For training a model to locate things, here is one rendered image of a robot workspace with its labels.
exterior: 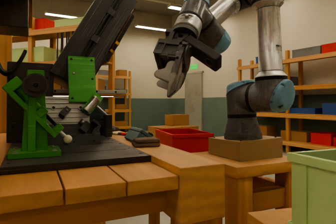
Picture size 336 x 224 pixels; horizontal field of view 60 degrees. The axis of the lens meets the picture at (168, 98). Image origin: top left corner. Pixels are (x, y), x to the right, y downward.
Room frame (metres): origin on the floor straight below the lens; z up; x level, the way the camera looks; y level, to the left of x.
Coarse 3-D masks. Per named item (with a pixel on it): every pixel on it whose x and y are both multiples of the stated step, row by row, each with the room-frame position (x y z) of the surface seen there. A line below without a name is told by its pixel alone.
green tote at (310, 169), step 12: (288, 156) 0.62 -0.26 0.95; (300, 156) 0.59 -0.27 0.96; (312, 156) 0.58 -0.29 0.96; (324, 156) 0.65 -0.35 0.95; (300, 168) 0.60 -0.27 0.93; (312, 168) 0.57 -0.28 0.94; (324, 168) 0.54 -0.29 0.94; (300, 180) 0.60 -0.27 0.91; (312, 180) 0.57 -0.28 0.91; (324, 180) 0.55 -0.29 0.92; (300, 192) 0.60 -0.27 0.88; (312, 192) 0.57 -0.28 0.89; (324, 192) 0.55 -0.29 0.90; (300, 204) 0.60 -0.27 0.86; (312, 204) 0.57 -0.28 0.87; (324, 204) 0.55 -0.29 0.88; (300, 216) 0.60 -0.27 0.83; (312, 216) 0.57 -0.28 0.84; (324, 216) 0.55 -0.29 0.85
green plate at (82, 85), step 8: (72, 56) 1.27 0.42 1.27; (80, 56) 1.29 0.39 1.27; (72, 64) 1.26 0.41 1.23; (80, 64) 1.28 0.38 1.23; (88, 64) 1.29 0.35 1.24; (80, 72) 1.27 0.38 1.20; (88, 72) 1.28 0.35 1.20; (72, 80) 1.24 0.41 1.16; (80, 80) 1.26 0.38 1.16; (88, 80) 1.27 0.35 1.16; (72, 88) 1.23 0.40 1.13; (80, 88) 1.25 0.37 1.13; (88, 88) 1.26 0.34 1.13; (72, 96) 1.23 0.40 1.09; (80, 96) 1.24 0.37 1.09; (88, 96) 1.25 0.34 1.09
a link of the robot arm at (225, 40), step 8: (208, 24) 0.84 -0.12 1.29; (216, 24) 0.85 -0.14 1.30; (200, 32) 0.85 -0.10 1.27; (208, 32) 0.85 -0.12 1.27; (216, 32) 0.86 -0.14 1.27; (224, 32) 0.87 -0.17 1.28; (200, 40) 0.89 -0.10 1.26; (208, 40) 0.87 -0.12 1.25; (216, 40) 0.87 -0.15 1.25; (224, 40) 0.88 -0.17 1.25; (216, 48) 0.89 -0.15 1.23; (224, 48) 0.89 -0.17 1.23
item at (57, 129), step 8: (16, 80) 0.89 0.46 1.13; (8, 88) 0.88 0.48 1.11; (16, 88) 0.90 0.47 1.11; (16, 96) 0.89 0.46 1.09; (24, 96) 0.91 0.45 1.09; (24, 104) 0.90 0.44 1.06; (40, 112) 0.93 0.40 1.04; (40, 120) 0.92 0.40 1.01; (48, 128) 0.93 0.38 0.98; (56, 128) 0.95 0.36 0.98
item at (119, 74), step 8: (104, 72) 9.84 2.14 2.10; (120, 72) 10.16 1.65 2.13; (128, 72) 10.28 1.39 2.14; (128, 80) 10.28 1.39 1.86; (128, 88) 10.28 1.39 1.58; (128, 96) 10.28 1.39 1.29; (120, 104) 10.16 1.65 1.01; (128, 104) 10.27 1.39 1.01; (128, 112) 10.27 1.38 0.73; (128, 120) 10.27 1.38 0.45; (120, 128) 10.04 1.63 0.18; (128, 128) 10.19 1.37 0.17
